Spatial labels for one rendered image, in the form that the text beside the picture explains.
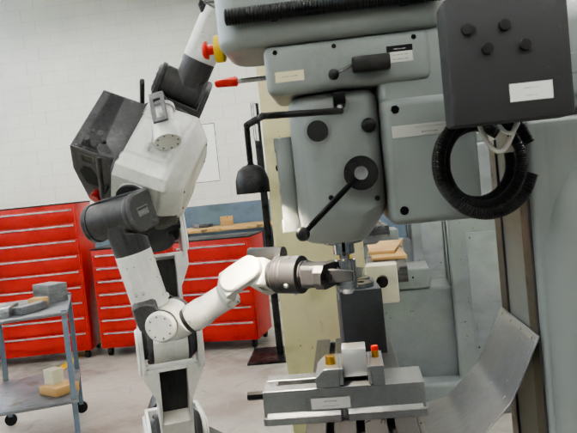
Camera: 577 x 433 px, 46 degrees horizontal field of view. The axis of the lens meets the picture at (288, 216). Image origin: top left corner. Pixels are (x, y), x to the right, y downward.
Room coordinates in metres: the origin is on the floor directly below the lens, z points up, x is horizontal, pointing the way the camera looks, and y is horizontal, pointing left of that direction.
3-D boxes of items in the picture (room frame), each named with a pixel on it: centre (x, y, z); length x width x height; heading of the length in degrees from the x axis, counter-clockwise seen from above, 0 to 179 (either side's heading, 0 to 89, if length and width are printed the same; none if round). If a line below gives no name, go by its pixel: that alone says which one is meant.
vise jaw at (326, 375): (1.50, -0.06, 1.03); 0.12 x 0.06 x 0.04; 175
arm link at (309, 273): (1.57, -0.04, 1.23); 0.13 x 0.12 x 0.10; 151
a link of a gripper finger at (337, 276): (1.50, -0.10, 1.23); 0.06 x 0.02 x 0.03; 61
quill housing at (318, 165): (1.52, -0.12, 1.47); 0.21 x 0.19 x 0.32; 176
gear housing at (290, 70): (1.52, -0.16, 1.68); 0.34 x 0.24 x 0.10; 86
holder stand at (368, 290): (2.04, -0.18, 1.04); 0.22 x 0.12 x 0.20; 179
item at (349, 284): (1.53, -0.12, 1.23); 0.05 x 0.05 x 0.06
